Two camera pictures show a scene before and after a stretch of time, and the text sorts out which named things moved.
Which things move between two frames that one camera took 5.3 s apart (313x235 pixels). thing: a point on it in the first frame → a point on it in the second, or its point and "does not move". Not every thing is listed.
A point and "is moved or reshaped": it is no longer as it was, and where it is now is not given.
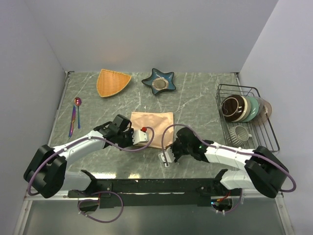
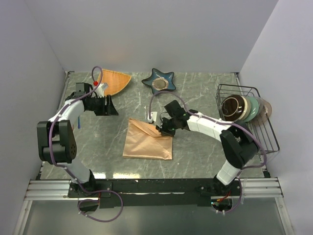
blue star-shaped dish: x=158 y=82 does not move
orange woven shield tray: x=110 y=82 does not move
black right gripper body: x=179 y=149 → x=168 y=126
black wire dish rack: x=243 y=119 does not move
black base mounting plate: x=143 y=193 does not move
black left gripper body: x=125 y=138 → x=98 y=105
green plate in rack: x=254 y=109 does not move
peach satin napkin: x=157 y=121 is moved or reshaped
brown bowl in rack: x=234 y=107 does not move
